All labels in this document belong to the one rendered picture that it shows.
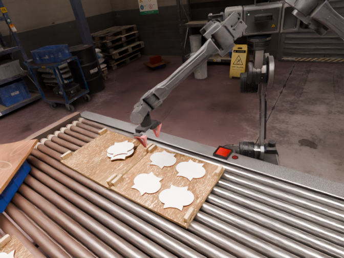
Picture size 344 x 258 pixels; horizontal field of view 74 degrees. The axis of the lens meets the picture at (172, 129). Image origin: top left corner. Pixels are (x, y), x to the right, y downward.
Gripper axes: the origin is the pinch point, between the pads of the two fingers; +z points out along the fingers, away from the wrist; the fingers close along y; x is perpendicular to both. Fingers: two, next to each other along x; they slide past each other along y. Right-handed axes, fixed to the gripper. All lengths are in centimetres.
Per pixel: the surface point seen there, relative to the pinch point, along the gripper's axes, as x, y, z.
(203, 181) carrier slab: -28.3, -3.4, 15.1
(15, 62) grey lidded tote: 426, 124, -32
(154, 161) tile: -0.5, -2.3, 10.9
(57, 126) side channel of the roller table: 88, -1, 1
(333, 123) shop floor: -70, 235, 109
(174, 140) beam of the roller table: 2.7, 20.5, 13.0
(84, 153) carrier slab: 42.6, -13.2, 6.9
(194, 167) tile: -20.7, 2.5, 13.2
